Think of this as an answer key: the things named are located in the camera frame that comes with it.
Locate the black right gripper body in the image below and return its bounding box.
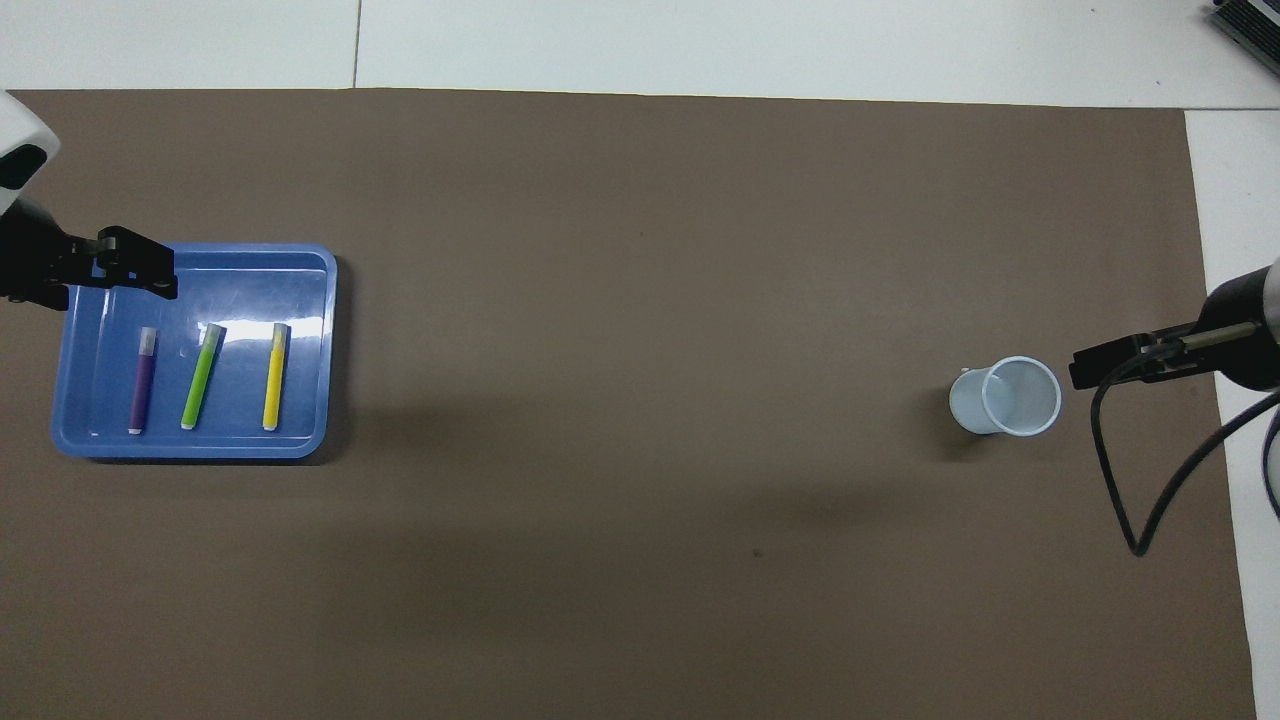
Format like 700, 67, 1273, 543
1140, 262, 1280, 391

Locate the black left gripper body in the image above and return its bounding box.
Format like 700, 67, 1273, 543
0, 200, 101, 309

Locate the purple highlighter pen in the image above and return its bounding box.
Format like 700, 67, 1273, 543
128, 326, 159, 435

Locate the green highlighter pen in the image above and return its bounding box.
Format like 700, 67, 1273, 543
180, 322, 229, 431

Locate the yellow highlighter pen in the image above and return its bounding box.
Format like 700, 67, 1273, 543
262, 322, 291, 433

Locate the blue plastic tray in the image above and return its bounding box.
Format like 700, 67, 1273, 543
50, 243, 339, 460

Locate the translucent plastic pen cup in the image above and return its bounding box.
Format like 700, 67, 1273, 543
948, 356, 1063, 439

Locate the grey ribbed device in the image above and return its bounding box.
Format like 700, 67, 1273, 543
1207, 0, 1280, 63

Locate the brown table mat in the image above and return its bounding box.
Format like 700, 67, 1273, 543
0, 88, 1259, 720

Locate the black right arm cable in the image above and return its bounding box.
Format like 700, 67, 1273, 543
1090, 355, 1280, 557

